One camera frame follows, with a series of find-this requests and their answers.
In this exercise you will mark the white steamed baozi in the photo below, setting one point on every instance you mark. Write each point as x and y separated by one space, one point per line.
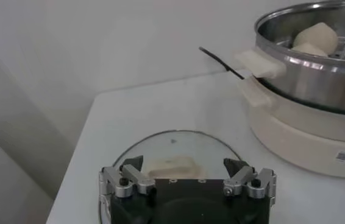
318 35
308 49

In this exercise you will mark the cream electric cooker base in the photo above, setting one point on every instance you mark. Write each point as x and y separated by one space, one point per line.
297 137

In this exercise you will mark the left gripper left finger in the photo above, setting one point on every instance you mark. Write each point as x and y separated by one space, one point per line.
136 179

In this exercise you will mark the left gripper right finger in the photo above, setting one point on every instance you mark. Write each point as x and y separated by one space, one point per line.
242 178

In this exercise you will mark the round glass lid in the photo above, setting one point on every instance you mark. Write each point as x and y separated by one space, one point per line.
184 149

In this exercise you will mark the steel perforated steamer basket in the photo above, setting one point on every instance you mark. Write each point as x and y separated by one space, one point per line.
322 79

